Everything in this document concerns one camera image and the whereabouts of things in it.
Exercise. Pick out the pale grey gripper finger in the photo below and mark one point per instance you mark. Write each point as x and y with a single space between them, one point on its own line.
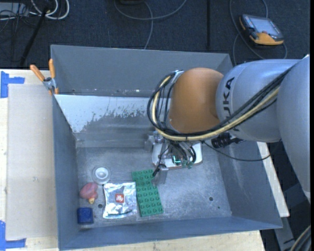
151 141
162 175

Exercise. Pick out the dark green flat block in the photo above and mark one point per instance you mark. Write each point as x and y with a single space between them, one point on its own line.
148 197

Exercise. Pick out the grey metal bin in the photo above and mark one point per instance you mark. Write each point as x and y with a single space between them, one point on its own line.
188 197

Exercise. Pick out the silver foil packet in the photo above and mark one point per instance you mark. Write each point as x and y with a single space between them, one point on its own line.
119 200

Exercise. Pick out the clear plastic cup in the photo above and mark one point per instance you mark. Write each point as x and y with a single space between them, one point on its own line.
101 174

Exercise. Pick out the pink toy duck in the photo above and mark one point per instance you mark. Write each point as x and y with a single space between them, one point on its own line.
88 191

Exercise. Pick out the blue sponge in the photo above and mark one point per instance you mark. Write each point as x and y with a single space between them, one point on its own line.
85 215

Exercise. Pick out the pale wood flat board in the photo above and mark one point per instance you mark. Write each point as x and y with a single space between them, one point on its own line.
28 166

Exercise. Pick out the black cylinder on white bracket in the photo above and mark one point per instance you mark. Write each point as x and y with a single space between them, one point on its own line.
222 140

